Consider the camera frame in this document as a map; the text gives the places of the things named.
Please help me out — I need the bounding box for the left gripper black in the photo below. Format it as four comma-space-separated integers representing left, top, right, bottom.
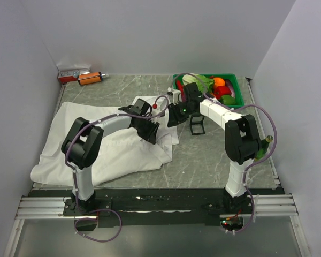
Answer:
133, 117, 160, 145

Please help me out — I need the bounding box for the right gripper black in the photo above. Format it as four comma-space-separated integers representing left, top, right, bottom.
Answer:
167, 101, 195, 128

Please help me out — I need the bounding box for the white garment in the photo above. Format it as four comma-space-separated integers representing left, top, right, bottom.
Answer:
30, 102, 179, 186

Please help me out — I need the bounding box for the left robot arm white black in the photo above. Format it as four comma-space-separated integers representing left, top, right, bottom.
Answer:
61, 98, 159, 215

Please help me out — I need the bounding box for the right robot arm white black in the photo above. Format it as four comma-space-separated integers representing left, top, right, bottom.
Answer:
167, 83, 261, 214

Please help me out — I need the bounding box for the toy red chili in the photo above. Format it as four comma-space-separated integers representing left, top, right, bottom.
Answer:
175, 80, 184, 94

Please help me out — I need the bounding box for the toy cabbage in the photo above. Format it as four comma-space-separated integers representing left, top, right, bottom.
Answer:
182, 73, 215, 93

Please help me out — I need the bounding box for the toy red bell pepper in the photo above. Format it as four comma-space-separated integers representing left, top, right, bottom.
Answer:
213, 86, 232, 100

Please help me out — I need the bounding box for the toy green bell pepper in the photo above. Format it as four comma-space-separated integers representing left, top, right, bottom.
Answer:
218, 95, 237, 105

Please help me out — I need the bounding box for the toy orange fruit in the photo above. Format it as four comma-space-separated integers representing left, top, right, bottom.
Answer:
212, 77, 225, 88

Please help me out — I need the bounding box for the toy purple eggplant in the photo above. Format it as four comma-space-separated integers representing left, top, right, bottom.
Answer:
225, 79, 235, 98

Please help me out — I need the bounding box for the green plastic basket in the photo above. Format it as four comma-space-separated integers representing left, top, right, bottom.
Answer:
172, 73, 244, 109

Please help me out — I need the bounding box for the orange cylinder tool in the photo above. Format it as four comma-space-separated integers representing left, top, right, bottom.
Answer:
78, 72, 109, 86

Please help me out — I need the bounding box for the green glass bottle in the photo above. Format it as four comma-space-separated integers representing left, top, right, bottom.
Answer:
254, 135, 273, 161

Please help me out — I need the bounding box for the red white carton box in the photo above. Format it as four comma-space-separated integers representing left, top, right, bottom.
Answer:
57, 64, 90, 83

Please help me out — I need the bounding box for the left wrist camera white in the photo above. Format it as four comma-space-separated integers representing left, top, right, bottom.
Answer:
151, 103, 165, 119

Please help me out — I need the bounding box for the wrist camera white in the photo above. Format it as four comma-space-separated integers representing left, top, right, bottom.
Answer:
167, 87, 182, 105
151, 103, 165, 119

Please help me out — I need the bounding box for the small black frame stand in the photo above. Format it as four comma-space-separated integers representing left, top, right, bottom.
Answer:
189, 113, 205, 135

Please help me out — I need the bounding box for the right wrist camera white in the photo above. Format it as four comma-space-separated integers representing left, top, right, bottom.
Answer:
167, 87, 182, 105

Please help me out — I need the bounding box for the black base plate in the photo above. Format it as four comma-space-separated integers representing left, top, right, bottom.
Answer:
25, 188, 285, 231

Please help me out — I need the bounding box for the aluminium rail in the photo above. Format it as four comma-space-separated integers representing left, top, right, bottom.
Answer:
15, 194, 299, 220

